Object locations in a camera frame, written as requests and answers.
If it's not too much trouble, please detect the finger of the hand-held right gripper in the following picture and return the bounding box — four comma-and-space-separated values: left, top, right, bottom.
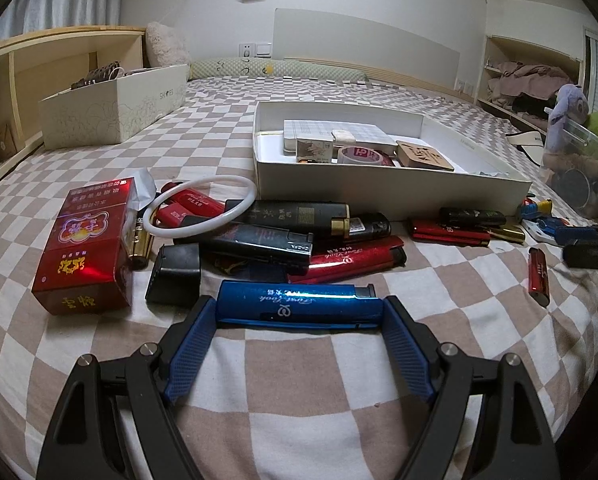
561, 240, 598, 275
554, 225, 598, 242

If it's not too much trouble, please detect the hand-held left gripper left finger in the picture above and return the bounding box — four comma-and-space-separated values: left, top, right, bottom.
35, 296, 219, 480

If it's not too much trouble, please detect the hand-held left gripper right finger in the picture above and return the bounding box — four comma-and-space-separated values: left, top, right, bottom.
381, 296, 564, 480

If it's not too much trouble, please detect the red lighter white print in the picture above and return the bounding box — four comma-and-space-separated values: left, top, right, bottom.
528, 247, 550, 306

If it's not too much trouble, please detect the black rectangular case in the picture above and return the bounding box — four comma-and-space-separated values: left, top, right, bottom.
146, 244, 202, 306

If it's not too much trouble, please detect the blue lighter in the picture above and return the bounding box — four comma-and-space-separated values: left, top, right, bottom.
216, 280, 384, 333

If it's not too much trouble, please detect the white cardboard tray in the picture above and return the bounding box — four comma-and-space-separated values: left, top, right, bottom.
253, 101, 534, 211

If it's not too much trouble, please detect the white blue packet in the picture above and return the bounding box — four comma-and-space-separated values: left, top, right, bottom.
526, 217, 570, 241

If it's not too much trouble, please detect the round black tin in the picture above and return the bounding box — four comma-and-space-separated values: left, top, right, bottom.
554, 169, 594, 206

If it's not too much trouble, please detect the clear plastic bin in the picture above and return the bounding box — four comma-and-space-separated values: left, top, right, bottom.
539, 117, 598, 218

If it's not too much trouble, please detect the white black slipper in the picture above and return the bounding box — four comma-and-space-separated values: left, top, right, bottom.
506, 130, 547, 166

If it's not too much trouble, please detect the checkered bedsheet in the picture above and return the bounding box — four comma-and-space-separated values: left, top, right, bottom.
0, 75, 598, 480

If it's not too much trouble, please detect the purple plush toy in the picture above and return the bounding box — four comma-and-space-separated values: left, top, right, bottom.
546, 84, 590, 153

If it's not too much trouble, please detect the red cigarette carton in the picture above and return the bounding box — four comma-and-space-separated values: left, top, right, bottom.
32, 178, 135, 316

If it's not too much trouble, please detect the pile of clothes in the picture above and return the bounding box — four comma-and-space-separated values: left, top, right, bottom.
486, 61, 580, 113

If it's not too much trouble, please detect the silver foil packet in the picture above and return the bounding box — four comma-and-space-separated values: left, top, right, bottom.
129, 170, 157, 211

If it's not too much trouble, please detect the carved wooden block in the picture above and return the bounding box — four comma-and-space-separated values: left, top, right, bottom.
396, 141, 456, 171

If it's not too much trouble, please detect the clear tape roll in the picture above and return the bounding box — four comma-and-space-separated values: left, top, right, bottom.
336, 146, 395, 166

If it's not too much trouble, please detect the white tan small box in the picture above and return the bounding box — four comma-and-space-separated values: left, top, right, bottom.
296, 139, 336, 163

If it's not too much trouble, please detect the white shoebox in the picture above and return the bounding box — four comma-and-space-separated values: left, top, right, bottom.
38, 64, 190, 150

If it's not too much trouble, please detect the brown hair clip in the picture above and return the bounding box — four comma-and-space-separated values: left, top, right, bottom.
72, 62, 122, 88

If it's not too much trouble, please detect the long green pillow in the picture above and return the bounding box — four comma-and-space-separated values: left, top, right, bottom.
189, 58, 370, 83

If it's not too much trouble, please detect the fluffy white pillow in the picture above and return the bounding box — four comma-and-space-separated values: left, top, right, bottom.
145, 21, 192, 67

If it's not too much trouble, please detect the wooden bedside shelf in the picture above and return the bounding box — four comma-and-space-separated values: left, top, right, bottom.
0, 26, 147, 201

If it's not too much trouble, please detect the grey blue curtain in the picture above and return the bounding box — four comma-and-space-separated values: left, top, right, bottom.
0, 0, 127, 43

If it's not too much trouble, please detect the white plastic ring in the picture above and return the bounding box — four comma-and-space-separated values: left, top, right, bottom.
142, 177, 257, 236

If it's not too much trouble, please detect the wooden wall shelf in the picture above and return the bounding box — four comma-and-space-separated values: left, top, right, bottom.
476, 35, 587, 126

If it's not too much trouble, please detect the white wall switch plate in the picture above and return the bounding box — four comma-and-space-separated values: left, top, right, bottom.
238, 42, 274, 58

